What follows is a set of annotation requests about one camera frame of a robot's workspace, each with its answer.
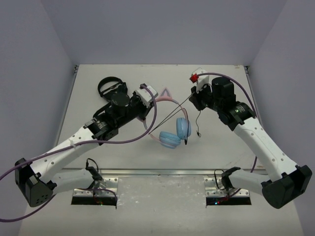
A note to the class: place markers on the pink blue cat-ear headphones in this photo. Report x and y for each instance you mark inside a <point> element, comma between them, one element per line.
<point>182,125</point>

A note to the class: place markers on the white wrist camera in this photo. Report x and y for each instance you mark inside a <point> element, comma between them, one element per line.
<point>198,79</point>
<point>144,95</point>

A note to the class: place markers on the black headphones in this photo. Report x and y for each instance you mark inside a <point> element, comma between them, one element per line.
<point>110,86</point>

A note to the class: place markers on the right metal mounting bracket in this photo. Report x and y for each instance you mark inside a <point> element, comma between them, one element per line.
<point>214,188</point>

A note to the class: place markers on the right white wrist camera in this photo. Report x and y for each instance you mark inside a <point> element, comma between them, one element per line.
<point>198,79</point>

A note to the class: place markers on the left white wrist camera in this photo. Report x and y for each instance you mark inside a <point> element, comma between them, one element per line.
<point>144,95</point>

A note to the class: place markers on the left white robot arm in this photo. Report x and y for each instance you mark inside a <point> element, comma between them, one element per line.
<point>41,178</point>

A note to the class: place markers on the left metal mounting bracket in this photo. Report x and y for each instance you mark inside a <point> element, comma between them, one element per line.
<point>104,190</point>

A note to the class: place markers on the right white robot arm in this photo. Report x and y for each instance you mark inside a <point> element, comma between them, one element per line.
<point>285,179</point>

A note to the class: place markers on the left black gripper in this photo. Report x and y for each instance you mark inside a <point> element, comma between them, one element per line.
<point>141,108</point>

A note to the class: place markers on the metal mounting bracket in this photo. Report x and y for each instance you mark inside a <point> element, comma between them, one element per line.
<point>214,188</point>
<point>104,190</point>

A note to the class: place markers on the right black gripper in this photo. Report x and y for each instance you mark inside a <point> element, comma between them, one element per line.
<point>196,97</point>

